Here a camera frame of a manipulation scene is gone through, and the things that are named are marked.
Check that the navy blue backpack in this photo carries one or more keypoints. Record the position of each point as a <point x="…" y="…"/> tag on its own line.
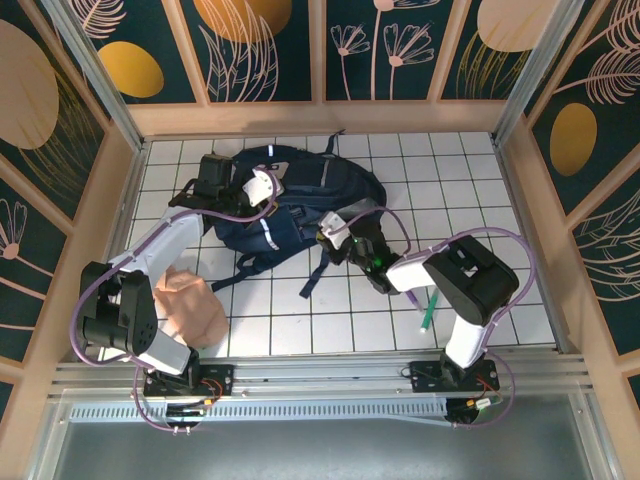
<point x="345" y="185"/>

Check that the peach fabric pouch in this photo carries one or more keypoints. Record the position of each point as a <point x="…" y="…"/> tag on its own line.
<point x="195" y="310"/>

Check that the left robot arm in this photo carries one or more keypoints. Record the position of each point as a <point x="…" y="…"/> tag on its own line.
<point x="160" y="245"/>

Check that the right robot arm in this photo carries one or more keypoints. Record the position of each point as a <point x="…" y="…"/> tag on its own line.
<point x="475" y="280"/>

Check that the purple marker pen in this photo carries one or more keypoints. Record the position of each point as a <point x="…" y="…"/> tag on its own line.
<point x="415" y="301"/>

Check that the green marker pen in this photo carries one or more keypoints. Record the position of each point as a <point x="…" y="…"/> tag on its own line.
<point x="429" y="312"/>

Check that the grey metal sheet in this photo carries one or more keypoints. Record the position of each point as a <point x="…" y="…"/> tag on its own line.
<point x="320" y="450"/>

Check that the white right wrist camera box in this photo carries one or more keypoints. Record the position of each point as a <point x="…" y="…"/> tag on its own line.
<point x="332" y="227"/>

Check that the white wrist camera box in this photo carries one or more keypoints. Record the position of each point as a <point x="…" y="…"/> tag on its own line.
<point x="260" y="187"/>
<point x="332" y="227"/>

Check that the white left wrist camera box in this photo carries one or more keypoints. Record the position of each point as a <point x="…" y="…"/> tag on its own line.
<point x="260" y="187"/>

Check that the aluminium mounting rail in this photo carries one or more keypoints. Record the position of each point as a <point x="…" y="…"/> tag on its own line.
<point x="320" y="375"/>

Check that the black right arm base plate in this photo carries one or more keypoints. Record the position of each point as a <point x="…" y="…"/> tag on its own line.
<point x="425" y="375"/>

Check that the aluminium frame post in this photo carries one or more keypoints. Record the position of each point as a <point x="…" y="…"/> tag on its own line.
<point x="100" y="80"/>
<point x="530" y="70"/>

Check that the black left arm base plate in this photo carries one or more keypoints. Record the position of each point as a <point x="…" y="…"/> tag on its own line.
<point x="215" y="377"/>

